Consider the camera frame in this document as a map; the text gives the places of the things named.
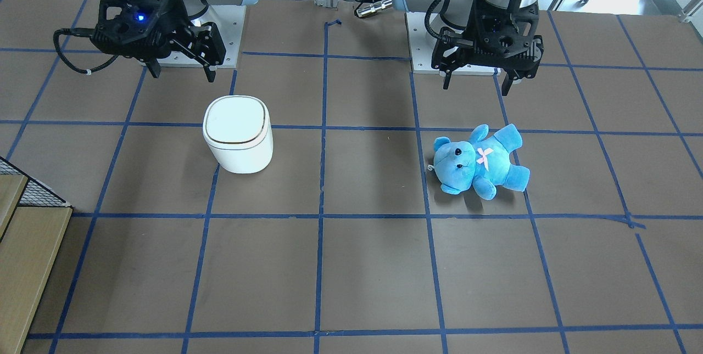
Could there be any wire grid wooden box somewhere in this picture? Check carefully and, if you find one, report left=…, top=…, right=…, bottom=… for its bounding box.
left=1, top=158, right=73, bottom=353

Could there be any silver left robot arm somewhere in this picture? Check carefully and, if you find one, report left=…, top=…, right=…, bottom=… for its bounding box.
left=393, top=0, right=544, bottom=95

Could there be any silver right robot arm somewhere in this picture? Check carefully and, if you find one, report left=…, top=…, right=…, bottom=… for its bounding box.
left=90, top=0, right=258, bottom=82

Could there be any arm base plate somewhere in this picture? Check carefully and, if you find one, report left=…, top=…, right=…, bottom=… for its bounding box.
left=138, top=4, right=247, bottom=68
left=405, top=12, right=501, bottom=76

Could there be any silver metal cylinder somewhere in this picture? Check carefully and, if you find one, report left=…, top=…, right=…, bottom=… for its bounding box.
left=354, top=0, right=393, bottom=19

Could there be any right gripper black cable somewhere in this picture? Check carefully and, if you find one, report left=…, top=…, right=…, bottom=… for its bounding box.
left=53, top=28, right=119, bottom=75

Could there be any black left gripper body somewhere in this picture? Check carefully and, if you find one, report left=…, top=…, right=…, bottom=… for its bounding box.
left=454, top=0, right=543, bottom=67

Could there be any blue teddy bear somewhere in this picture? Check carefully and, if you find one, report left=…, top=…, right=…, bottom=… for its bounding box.
left=427, top=124, right=531, bottom=200

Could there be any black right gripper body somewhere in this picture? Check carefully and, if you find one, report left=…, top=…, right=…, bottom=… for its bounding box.
left=90, top=0, right=204, bottom=65

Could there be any white trash can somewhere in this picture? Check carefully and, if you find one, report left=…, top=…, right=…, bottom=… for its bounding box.
left=202, top=95, right=274, bottom=174

